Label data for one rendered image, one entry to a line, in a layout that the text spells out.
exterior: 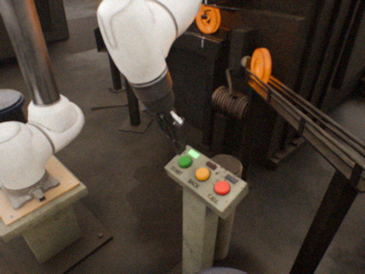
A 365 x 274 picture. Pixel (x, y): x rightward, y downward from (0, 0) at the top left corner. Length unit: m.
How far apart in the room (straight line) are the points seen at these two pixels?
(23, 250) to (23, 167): 0.52
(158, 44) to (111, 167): 1.31
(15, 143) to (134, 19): 0.69
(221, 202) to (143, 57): 0.43
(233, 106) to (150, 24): 0.91
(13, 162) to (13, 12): 0.47
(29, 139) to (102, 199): 0.65
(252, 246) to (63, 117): 1.01
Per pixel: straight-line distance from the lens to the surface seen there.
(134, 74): 0.56
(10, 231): 1.15
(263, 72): 1.21
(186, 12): 0.62
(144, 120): 2.18
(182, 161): 0.84
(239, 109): 1.36
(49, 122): 1.15
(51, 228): 1.32
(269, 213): 1.55
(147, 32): 0.53
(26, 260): 1.48
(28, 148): 1.09
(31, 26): 1.04
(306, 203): 1.67
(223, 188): 0.77
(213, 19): 1.57
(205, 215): 0.85
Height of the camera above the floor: 1.16
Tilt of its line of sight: 36 degrees down
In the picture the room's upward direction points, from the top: straight up
